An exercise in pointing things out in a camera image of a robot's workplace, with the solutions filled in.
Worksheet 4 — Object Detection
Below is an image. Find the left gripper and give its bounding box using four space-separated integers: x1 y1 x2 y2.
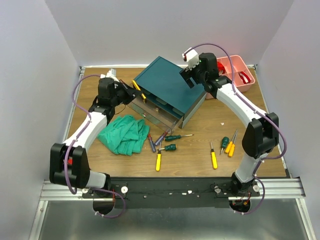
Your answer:
111 79 142 107

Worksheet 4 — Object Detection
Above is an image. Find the yellow utility knife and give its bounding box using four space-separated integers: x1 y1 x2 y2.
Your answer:
132 80 147 103

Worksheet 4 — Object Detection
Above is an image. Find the clear drawer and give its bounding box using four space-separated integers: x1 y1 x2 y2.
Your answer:
128 96 183 132

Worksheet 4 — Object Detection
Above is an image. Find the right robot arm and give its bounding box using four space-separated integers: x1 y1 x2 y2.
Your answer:
180 49 279 196

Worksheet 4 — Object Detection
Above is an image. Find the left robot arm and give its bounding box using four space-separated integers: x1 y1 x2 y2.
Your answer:
49 76 142 198

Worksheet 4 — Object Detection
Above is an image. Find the teal drawer cabinet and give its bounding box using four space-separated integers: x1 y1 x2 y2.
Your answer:
134 56 206 129

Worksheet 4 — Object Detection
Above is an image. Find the green cloth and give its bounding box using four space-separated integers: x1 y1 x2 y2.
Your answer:
97 114 150 156

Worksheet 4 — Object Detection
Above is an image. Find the pink divided organizer tray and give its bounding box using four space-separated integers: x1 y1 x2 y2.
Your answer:
217 55 256 93

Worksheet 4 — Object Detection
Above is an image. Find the green long screwdriver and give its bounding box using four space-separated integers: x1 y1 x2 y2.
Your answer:
164 134 194 142

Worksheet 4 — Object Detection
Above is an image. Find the red white item in tray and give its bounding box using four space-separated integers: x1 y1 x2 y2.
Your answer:
238 71 251 85

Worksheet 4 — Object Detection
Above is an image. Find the green stubby screwdriver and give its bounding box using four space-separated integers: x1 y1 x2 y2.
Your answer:
159 143 177 152

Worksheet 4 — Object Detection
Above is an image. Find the yellow screwdriver left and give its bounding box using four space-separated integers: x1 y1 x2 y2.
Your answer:
155 142 162 172

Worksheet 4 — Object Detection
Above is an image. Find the yellow screwdriver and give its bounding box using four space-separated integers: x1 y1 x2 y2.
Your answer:
210 142 218 170
155 142 162 172

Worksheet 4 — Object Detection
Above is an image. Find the green small screwdriver right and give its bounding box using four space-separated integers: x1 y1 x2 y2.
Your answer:
220 136 230 155

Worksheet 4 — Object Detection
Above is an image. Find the orange screwdriver long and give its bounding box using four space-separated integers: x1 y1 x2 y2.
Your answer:
224 129 238 154

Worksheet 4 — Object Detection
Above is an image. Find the yellow screwdriver middle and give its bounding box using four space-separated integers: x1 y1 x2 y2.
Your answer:
210 142 218 170

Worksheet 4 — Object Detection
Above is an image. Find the orange screwdriver short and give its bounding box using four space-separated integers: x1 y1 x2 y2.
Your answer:
228 144 235 157

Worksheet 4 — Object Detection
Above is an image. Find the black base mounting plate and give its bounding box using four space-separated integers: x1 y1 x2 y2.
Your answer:
82 177 260 209

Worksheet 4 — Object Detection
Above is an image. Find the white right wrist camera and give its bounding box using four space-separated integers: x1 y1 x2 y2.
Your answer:
182 47 199 70

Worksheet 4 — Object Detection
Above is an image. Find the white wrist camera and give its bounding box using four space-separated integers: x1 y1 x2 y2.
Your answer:
100 68 119 82
182 47 199 70

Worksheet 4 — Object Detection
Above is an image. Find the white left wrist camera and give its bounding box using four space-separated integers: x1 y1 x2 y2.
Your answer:
100 68 119 82

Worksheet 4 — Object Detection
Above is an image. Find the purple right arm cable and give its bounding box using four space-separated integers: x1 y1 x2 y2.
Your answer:
183 43 287 217

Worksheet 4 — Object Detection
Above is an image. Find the aluminium rail frame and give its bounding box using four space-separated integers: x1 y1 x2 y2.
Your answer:
27 65 316 240

